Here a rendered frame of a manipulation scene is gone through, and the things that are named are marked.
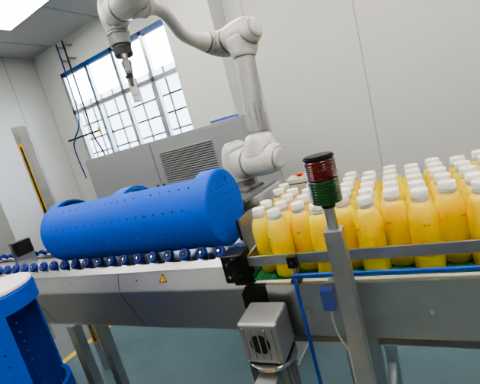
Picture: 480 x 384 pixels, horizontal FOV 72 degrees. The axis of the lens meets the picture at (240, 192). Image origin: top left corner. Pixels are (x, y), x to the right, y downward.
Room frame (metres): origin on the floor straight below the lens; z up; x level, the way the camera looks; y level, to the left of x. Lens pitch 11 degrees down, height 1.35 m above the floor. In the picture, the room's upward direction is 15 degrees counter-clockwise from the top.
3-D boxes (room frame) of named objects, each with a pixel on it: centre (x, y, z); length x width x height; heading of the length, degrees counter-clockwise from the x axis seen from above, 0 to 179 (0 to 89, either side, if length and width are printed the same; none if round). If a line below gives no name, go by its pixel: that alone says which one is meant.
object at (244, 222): (1.16, 0.01, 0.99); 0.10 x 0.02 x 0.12; 154
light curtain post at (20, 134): (2.12, 1.20, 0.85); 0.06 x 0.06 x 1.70; 64
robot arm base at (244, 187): (1.85, -0.01, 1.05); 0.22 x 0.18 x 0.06; 51
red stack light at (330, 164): (0.67, -0.17, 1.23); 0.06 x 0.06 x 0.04
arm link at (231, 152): (1.83, -0.03, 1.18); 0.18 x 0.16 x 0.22; 41
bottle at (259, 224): (0.99, -0.04, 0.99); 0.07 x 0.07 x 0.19
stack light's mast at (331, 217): (0.67, -0.17, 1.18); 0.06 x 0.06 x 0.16
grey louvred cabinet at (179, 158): (3.58, 0.62, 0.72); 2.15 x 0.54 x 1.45; 58
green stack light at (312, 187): (0.67, -0.17, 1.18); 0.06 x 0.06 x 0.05
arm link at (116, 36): (1.48, 0.32, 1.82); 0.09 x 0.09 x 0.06
